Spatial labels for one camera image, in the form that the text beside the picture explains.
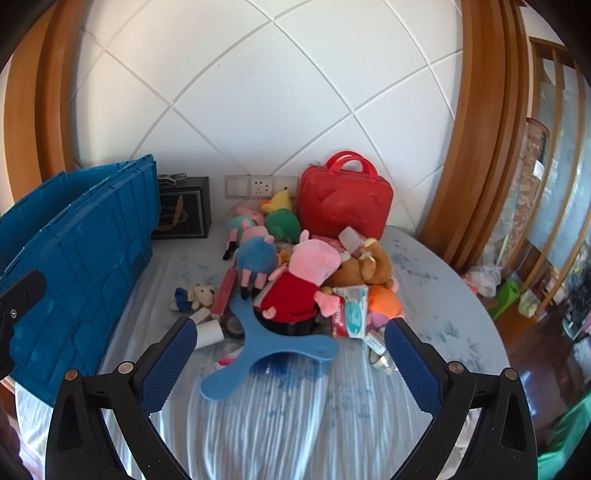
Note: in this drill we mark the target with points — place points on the yellow green plush toy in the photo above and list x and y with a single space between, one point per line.
279 217

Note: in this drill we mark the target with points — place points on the blue dress pig plush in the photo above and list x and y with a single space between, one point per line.
256 254

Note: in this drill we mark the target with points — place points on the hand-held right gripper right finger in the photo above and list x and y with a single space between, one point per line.
411 369

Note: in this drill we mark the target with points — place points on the white paper cup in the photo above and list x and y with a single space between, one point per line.
210 331

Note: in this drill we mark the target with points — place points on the teal dress pig plush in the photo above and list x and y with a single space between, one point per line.
240 221

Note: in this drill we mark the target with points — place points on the wooden window frame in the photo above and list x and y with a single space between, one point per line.
46 92

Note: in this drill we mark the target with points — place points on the blue floral tablecloth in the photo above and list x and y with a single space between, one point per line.
295 429

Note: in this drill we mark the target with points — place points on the orange pig plush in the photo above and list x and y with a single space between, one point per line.
383 300

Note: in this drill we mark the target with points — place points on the black tape roll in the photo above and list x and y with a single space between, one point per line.
233 325

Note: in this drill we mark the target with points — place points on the small clear bottle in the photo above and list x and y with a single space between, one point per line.
383 362

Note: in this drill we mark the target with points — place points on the red teal wet wipes pack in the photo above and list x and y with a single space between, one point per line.
351 316

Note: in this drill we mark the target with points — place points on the white plastic bag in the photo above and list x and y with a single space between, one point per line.
482 279

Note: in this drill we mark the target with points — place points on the small doll blue dress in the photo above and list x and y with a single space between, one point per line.
196 295

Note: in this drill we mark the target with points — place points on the white wall socket panel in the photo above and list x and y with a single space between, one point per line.
261 187

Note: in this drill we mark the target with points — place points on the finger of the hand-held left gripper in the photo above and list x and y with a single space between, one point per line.
21 314

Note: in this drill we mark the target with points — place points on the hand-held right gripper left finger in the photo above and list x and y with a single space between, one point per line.
168 364

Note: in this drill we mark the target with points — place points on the wooden glass door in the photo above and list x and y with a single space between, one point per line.
563 161

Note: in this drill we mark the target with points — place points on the black gift box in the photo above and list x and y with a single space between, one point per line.
184 212

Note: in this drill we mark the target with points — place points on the red dress pig plush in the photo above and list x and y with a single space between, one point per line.
295 290

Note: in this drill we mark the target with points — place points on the red toy suitcase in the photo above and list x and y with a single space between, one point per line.
344 203

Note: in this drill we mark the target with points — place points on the small white box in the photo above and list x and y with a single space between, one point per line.
351 237

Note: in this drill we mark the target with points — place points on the wooden door frame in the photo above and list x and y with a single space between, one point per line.
480 138

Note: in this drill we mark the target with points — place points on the white red ointment tube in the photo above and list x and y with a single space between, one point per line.
226 362

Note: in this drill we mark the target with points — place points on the blue plastic storage crate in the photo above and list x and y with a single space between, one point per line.
83 240

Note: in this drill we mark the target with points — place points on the green cloth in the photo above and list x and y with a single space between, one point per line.
568 438

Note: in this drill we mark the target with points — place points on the brown bear plush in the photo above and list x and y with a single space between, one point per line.
364 267

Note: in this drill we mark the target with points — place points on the green plastic stool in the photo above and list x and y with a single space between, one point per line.
505 295

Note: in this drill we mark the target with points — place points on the long red box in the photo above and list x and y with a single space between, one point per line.
224 295

